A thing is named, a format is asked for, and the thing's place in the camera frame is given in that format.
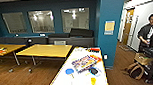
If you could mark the white bowl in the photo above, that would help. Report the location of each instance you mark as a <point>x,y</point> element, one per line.
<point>69,83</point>

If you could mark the dark grey sofa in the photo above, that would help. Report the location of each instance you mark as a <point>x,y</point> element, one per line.
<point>75,37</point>
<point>19,40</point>

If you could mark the red orange game pieces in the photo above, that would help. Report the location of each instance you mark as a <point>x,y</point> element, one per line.
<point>94,49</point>

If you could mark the colourful board game box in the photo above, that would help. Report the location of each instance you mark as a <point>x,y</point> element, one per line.
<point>83,63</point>

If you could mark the interior glass window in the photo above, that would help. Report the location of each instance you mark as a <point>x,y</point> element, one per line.
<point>41,21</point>
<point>75,19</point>
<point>14,22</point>

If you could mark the long wooden table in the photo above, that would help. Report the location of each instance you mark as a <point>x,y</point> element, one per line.
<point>12,48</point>
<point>46,50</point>

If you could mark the yellow air hockey table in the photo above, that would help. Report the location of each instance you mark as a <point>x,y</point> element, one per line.
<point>80,80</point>

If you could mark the brown bag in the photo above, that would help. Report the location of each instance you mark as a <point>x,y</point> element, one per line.
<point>137,72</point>

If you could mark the tan cardboard box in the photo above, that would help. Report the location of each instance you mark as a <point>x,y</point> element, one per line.
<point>143,58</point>

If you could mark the person in dark clothes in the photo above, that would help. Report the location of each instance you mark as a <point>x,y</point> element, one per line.
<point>147,32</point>

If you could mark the white wall outlet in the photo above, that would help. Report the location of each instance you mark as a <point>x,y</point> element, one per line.
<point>105,56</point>

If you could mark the yellow wall sign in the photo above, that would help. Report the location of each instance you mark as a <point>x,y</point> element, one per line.
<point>109,27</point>

